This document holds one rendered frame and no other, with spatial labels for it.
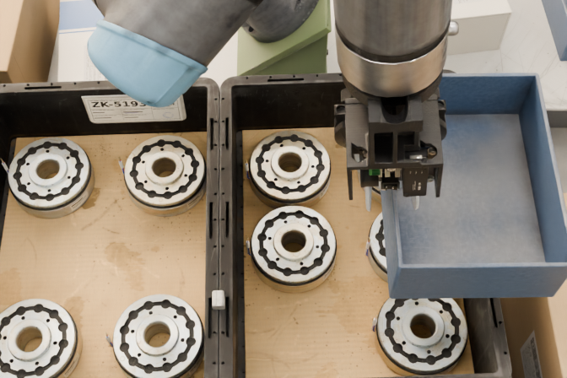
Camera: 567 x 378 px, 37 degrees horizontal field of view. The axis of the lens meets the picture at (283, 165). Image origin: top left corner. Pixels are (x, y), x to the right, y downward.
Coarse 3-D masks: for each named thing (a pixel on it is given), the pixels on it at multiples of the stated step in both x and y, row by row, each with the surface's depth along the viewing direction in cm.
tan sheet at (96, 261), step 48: (96, 144) 113; (96, 192) 110; (48, 240) 106; (96, 240) 106; (144, 240) 106; (192, 240) 106; (0, 288) 103; (48, 288) 103; (96, 288) 103; (144, 288) 103; (192, 288) 103; (96, 336) 100
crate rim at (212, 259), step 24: (216, 96) 105; (216, 120) 103; (216, 144) 102; (216, 168) 100; (216, 192) 98; (216, 216) 97; (216, 240) 95; (216, 264) 94; (216, 288) 92; (216, 312) 91; (216, 336) 89; (216, 360) 88
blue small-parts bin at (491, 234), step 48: (480, 96) 84; (528, 96) 83; (480, 144) 85; (528, 144) 84; (384, 192) 80; (432, 192) 82; (480, 192) 82; (528, 192) 82; (432, 240) 80; (480, 240) 80; (528, 240) 80; (432, 288) 75; (480, 288) 75; (528, 288) 75
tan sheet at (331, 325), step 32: (320, 128) 114; (352, 224) 107; (352, 256) 105; (256, 288) 103; (320, 288) 103; (352, 288) 103; (384, 288) 103; (256, 320) 101; (288, 320) 101; (320, 320) 101; (352, 320) 101; (256, 352) 99; (288, 352) 99; (320, 352) 99; (352, 352) 99
